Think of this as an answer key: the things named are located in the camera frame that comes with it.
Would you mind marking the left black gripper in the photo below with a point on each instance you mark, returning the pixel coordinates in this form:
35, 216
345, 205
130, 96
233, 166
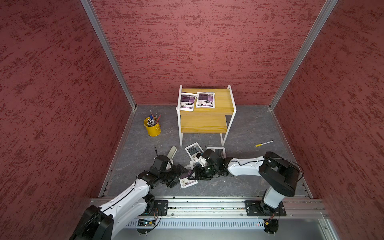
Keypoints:
176, 175

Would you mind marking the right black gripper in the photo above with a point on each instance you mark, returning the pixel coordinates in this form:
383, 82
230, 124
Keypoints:
201, 175

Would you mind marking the purple coffee bag bottom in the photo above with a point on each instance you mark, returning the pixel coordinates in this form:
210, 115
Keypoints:
186, 182

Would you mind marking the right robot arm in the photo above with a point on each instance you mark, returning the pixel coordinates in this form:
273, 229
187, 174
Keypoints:
281, 174

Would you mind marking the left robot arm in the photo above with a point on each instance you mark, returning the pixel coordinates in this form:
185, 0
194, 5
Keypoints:
105, 221

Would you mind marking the beige eraser block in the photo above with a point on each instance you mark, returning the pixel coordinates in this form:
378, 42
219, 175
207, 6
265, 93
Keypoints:
172, 153

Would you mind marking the yellow pen bucket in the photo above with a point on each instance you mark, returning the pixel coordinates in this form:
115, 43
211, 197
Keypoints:
153, 128

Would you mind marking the pens in bucket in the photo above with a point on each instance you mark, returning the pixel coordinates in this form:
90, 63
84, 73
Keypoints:
152, 118

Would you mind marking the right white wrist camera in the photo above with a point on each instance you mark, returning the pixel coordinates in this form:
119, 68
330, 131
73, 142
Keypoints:
210, 159

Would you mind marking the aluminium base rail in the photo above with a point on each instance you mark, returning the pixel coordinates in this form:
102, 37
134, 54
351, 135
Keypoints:
234, 208

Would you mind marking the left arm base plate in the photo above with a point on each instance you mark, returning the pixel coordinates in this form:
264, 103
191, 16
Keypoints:
156, 208

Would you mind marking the white frame wooden shelf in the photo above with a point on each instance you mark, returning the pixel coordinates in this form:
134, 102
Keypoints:
208, 121

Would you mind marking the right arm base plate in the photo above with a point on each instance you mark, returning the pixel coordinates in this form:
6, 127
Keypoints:
259, 209

